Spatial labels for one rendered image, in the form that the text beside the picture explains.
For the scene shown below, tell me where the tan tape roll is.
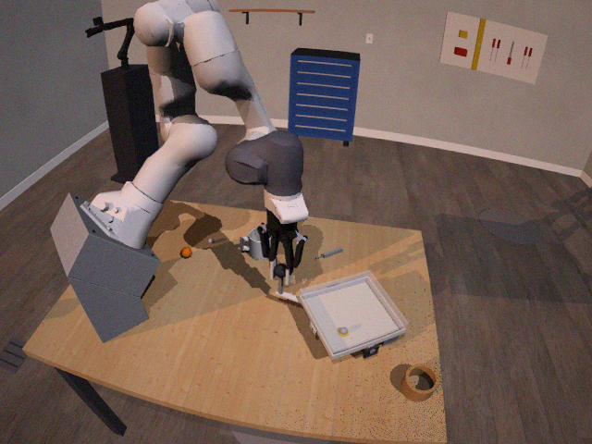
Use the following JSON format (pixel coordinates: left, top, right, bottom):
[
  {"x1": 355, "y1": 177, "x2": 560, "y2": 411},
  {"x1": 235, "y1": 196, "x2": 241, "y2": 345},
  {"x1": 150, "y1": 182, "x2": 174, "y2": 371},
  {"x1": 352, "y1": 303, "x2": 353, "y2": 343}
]
[{"x1": 401, "y1": 364, "x2": 439, "y2": 401}]

